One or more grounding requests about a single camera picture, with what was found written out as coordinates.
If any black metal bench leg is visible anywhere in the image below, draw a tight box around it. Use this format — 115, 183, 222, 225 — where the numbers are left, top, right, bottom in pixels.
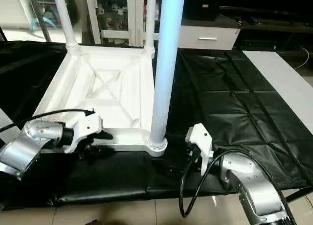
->
286, 186, 313, 204

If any white plastic table top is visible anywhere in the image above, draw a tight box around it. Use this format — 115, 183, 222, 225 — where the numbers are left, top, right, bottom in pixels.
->
32, 43, 170, 159

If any blue grey floor appliance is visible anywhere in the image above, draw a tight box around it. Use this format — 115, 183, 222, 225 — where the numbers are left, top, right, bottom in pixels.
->
28, 0, 79, 33

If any black work mat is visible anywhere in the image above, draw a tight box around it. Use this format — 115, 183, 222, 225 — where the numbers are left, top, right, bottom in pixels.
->
0, 38, 313, 212

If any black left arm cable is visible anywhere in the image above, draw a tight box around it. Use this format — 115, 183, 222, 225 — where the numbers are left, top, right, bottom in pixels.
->
0, 108, 96, 135

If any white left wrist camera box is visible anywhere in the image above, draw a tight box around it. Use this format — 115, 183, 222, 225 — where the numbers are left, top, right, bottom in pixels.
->
63, 112, 104, 154

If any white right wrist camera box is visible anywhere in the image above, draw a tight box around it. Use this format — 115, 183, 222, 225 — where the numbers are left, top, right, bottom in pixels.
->
185, 123, 215, 177

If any white drawer unit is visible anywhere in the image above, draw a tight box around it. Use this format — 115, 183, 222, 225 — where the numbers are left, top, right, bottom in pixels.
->
178, 25, 242, 51

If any white plastic table leg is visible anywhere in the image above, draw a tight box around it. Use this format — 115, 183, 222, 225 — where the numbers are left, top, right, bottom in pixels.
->
0, 110, 20, 143
148, 0, 186, 153
53, 0, 82, 51
144, 0, 158, 58

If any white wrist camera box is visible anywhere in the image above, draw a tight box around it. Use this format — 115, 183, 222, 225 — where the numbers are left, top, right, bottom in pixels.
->
63, 112, 104, 154
185, 123, 215, 177

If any white glass-door cabinet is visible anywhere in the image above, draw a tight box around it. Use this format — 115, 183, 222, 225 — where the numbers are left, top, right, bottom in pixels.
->
85, 0, 163, 45

